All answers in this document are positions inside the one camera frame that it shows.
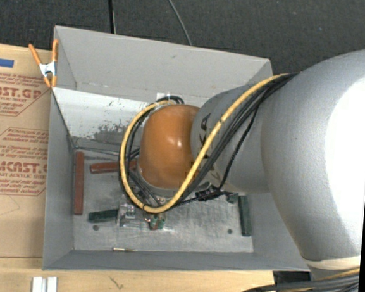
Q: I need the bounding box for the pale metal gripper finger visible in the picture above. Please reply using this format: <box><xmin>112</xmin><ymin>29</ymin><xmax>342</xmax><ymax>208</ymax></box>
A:
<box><xmin>117</xmin><ymin>203</ymin><xmax>137</xmax><ymax>219</ymax></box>
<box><xmin>116</xmin><ymin>215</ymin><xmax>147</xmax><ymax>231</ymax></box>

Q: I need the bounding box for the dark green flat block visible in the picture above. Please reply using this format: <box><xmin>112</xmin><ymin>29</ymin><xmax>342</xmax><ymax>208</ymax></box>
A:
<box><xmin>234</xmin><ymin>194</ymin><xmax>256</xmax><ymax>238</ymax></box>
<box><xmin>87</xmin><ymin>206</ymin><xmax>120</xmax><ymax>225</ymax></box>

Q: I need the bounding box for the red-brown flat block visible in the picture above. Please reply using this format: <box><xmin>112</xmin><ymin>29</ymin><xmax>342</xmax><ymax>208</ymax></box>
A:
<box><xmin>89</xmin><ymin>156</ymin><xmax>138</xmax><ymax>179</ymax></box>
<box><xmin>69</xmin><ymin>151</ymin><xmax>89</xmax><ymax>216</ymax></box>

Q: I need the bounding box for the brown cardboard board red print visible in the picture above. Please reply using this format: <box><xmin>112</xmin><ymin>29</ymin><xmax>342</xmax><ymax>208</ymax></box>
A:
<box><xmin>0</xmin><ymin>42</ymin><xmax>62</xmax><ymax>266</ymax></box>

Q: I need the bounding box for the grey metal bin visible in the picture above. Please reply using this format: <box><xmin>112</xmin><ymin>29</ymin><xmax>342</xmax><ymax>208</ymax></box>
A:
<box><xmin>33</xmin><ymin>25</ymin><xmax>330</xmax><ymax>292</ymax></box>

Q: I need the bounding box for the black cylinder on white bracket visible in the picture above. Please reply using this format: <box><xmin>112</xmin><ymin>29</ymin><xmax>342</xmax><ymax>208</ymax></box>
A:
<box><xmin>194</xmin><ymin>187</ymin><xmax>230</xmax><ymax>205</ymax></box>

